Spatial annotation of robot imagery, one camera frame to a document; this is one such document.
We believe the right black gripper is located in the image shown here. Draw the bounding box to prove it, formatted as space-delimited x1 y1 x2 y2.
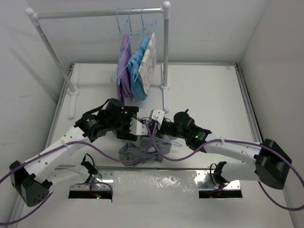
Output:
147 120 188 140

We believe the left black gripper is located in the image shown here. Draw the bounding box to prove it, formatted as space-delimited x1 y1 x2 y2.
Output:
107 107 138 140

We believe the light blue wire hanger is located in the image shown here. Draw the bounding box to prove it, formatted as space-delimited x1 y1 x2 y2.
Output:
156 137 182 147

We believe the grey t shirt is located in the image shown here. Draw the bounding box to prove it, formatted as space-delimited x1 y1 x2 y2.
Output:
118 135 174 166

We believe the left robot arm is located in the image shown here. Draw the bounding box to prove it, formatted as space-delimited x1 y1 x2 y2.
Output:
9 98 139 207

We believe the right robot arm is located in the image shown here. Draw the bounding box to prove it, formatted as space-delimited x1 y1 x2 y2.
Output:
152 111 292 190

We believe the purple t shirt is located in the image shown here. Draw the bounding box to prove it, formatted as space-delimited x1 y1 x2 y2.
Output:
116 34 133 103

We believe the light blue t shirt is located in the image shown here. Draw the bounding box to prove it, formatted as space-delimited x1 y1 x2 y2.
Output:
128 36 150 101

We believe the white patterned t shirt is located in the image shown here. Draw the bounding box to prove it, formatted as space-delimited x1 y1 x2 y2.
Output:
139 33 157 95

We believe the light blue hanger with purple shirt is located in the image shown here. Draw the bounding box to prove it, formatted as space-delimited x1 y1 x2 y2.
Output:
115 8 133 85

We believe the light blue hanger with patterned shirt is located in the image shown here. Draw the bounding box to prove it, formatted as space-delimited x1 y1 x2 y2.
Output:
141 7 157 39

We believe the white front cover panel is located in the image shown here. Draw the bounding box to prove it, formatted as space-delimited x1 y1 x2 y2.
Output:
19 171 293 228

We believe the white garment rack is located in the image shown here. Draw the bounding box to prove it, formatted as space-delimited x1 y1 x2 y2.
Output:
25 1 171 113

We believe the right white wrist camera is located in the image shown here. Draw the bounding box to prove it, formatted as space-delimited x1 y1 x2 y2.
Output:
149 109 165 128

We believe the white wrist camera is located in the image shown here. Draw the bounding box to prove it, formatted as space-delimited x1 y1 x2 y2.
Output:
130 118 148 136
149 109 165 128

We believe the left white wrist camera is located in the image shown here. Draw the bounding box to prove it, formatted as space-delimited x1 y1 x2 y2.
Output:
130 118 148 136

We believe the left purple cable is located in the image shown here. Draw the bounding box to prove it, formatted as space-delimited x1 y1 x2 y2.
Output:
0 118 157 226

